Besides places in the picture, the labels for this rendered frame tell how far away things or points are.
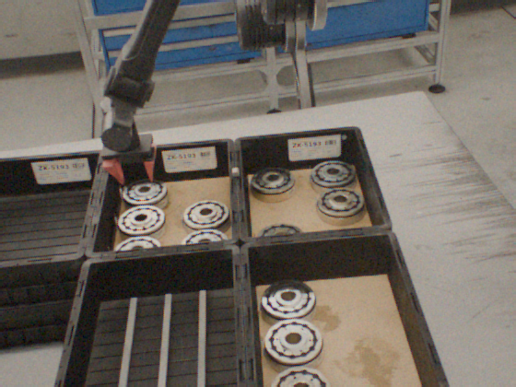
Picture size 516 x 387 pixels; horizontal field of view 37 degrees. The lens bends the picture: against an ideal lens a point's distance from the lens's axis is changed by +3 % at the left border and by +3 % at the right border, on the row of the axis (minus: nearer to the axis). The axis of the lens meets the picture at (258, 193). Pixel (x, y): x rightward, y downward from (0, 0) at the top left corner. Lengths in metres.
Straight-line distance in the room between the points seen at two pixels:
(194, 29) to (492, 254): 2.09
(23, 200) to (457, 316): 1.02
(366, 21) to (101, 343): 2.51
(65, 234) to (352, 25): 2.22
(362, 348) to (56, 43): 3.37
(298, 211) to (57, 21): 2.93
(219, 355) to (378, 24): 2.53
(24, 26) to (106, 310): 3.08
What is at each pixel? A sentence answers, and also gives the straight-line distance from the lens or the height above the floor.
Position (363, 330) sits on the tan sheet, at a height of 0.83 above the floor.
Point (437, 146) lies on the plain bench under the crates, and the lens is 2.14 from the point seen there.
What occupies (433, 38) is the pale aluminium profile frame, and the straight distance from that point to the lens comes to 3.78.
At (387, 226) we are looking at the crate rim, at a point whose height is 0.93.
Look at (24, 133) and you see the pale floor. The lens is 3.93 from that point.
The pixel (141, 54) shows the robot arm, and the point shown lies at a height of 1.26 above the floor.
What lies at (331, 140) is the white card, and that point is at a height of 0.91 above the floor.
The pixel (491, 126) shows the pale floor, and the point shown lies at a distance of 3.63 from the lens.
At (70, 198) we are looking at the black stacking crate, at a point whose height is 0.83.
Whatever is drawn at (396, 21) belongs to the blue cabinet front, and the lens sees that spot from 3.69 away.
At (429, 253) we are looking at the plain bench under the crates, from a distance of 1.77.
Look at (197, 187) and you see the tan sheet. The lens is 1.78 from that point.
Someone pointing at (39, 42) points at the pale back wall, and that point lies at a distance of 4.47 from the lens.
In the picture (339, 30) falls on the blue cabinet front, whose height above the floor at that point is 0.39.
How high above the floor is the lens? 1.83
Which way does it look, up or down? 35 degrees down
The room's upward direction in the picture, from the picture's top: 5 degrees counter-clockwise
